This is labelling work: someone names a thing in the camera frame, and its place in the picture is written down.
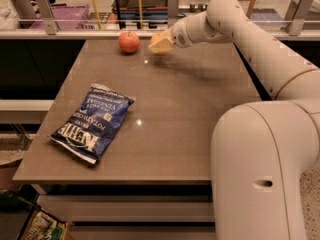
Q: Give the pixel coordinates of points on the grey drawer cabinet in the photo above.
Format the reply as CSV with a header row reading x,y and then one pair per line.
x,y
133,212

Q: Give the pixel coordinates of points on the metal railing post left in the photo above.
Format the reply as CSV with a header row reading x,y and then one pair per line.
x,y
47,17

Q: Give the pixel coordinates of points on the red apple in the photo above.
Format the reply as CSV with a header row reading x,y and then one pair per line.
x,y
128,42

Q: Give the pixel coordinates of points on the blue Kettle chips bag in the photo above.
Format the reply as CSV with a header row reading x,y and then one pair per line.
x,y
92,127

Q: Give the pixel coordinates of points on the purple plastic crate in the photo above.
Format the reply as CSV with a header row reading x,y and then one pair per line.
x,y
70,17

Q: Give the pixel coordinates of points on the colourful snack box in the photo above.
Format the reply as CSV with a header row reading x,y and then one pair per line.
x,y
40,226

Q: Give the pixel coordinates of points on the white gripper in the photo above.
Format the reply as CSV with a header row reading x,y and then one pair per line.
x,y
179,36

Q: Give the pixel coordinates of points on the metal railing post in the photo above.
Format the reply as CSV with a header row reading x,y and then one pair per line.
x,y
173,11
47,17
302,15

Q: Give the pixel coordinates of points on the orange fruit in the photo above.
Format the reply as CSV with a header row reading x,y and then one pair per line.
x,y
157,44

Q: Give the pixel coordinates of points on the metal railing post right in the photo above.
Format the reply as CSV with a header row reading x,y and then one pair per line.
x,y
302,15

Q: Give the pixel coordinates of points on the metal railing post centre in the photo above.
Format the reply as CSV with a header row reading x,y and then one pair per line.
x,y
173,11

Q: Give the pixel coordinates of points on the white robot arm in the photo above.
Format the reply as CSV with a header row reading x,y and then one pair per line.
x,y
259,150

